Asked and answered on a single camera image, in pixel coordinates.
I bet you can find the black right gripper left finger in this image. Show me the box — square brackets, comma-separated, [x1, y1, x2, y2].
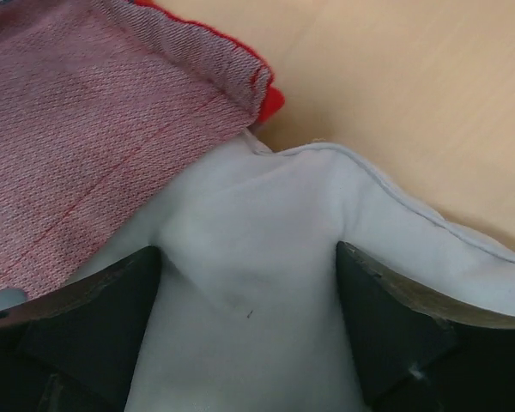
[0, 246, 161, 411]

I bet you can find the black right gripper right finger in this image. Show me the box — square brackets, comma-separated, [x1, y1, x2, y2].
[336, 242, 515, 411]

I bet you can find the white pillow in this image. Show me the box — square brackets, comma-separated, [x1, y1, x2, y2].
[68, 128, 515, 412]

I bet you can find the pink pillowcase with dark print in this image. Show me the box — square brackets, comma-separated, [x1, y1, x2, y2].
[0, 1, 284, 298]

